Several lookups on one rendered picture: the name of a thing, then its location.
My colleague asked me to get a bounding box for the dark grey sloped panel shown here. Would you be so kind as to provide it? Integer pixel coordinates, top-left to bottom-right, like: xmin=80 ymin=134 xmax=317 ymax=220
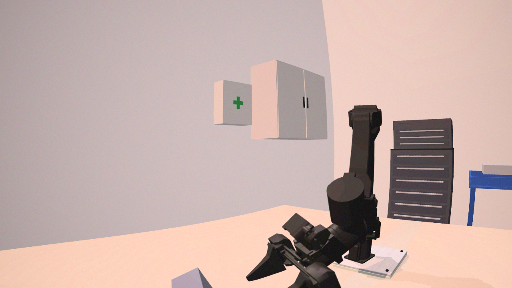
xmin=171 ymin=267 xmax=212 ymax=288

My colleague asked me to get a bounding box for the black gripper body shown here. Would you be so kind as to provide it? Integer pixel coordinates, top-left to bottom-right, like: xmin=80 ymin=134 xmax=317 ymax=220
xmin=268 ymin=227 xmax=346 ymax=288

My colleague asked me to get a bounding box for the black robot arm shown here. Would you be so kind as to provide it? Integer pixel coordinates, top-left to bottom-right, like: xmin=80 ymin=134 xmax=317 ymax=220
xmin=282 ymin=105 xmax=382 ymax=264

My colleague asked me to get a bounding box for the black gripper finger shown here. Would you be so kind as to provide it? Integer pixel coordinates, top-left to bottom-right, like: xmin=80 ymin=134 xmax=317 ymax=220
xmin=288 ymin=271 xmax=315 ymax=288
xmin=246 ymin=242 xmax=286 ymax=282

